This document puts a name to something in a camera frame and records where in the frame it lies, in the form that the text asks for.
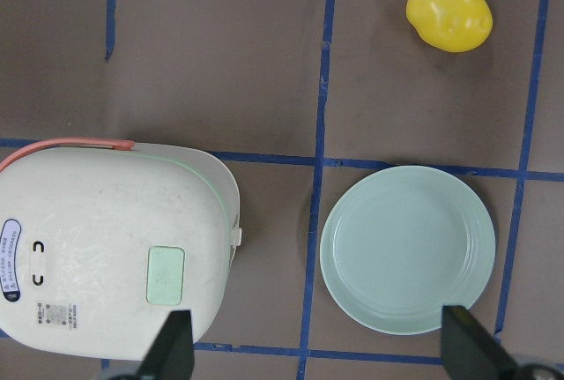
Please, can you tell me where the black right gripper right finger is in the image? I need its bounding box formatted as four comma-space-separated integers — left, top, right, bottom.
441, 305, 516, 380

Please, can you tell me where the yellow toy bell pepper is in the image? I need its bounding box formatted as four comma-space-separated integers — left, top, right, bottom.
405, 0, 494, 53

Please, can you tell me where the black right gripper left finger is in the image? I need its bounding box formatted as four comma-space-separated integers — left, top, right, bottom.
137, 309, 195, 380

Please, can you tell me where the green plate near cooker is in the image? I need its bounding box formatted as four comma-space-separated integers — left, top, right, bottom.
320, 166, 496, 335

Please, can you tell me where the white rice cooker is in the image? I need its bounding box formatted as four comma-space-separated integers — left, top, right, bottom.
1, 138, 241, 361

